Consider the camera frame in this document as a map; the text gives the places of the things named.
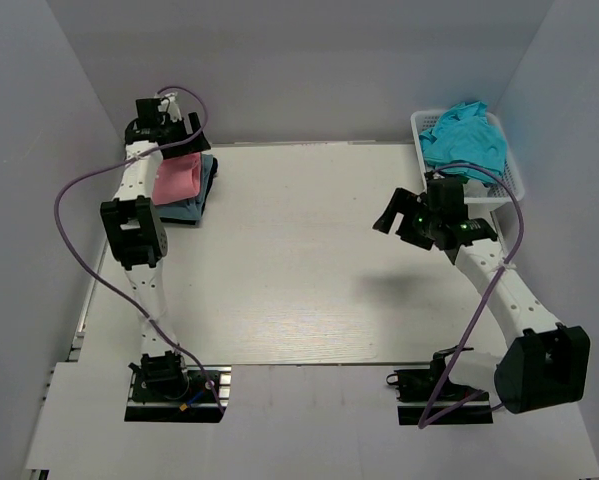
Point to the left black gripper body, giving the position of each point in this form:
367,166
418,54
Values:
174,129

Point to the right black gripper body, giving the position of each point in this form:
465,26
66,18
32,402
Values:
423,222

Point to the pink t shirt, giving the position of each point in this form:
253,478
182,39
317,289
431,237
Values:
177,179

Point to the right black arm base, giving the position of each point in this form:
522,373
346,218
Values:
414,387

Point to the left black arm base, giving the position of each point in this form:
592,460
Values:
165,390

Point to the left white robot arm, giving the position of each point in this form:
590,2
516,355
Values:
139,242

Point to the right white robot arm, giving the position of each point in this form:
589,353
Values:
546,361

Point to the folded grey-blue t shirt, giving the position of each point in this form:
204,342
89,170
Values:
184,212

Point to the white plastic basket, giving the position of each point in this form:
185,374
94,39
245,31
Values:
491,196

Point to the turquoise t shirt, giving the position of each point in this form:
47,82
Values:
463,134

